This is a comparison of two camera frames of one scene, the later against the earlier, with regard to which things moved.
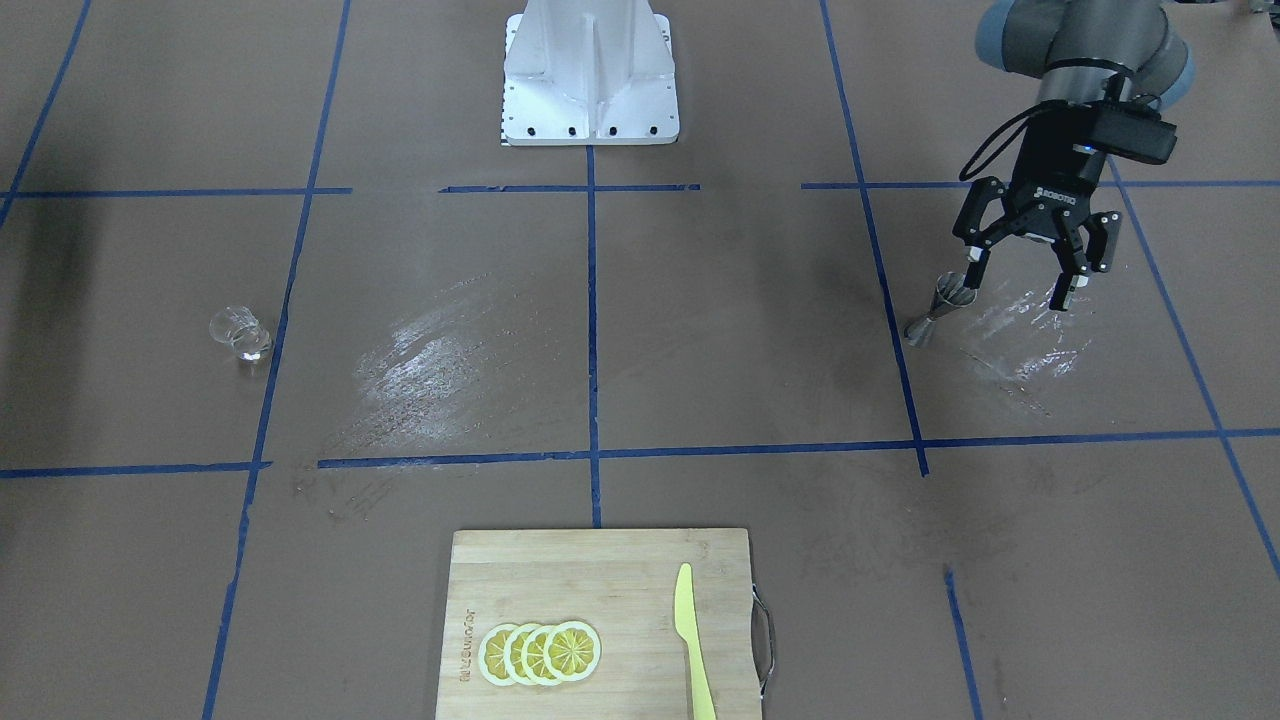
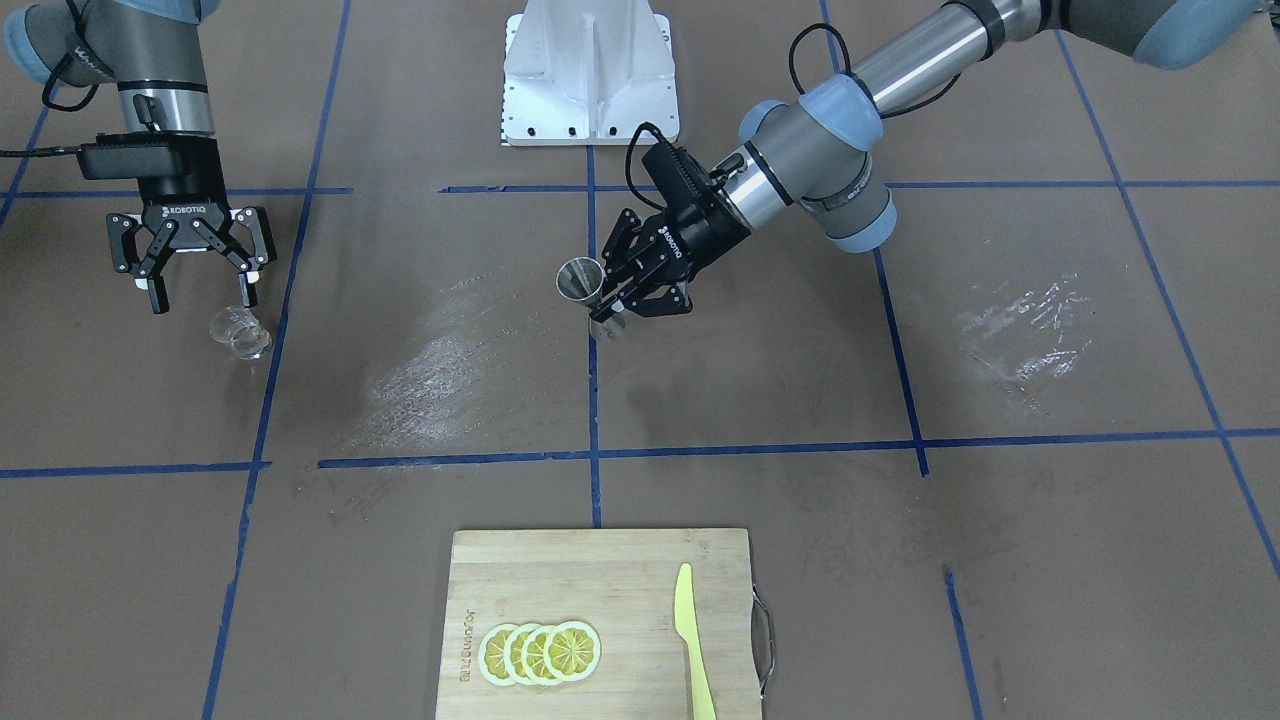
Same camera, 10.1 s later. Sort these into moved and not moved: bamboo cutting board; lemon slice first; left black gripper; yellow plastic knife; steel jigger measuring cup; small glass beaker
Moved: steel jigger measuring cup; left black gripper
Not moved: bamboo cutting board; lemon slice first; yellow plastic knife; small glass beaker
